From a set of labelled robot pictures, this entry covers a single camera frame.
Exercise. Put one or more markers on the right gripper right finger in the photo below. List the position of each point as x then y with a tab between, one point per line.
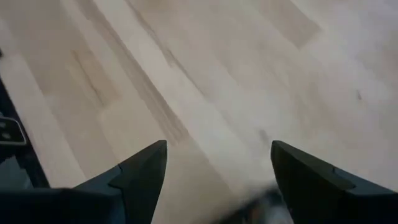
314	189

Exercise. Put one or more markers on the black square mount silver rim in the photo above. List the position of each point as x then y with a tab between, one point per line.
11	132

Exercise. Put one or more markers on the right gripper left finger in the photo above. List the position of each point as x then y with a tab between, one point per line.
133	189

